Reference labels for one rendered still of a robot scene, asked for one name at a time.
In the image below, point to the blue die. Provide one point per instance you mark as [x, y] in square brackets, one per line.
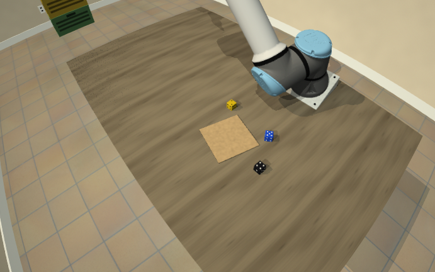
[268, 136]

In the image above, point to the black die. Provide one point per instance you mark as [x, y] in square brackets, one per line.
[259, 167]

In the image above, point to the yellow die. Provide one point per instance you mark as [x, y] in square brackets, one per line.
[231, 105]

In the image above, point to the tan square mat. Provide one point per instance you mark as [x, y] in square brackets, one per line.
[228, 138]

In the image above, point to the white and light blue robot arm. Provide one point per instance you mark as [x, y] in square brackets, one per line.
[301, 66]

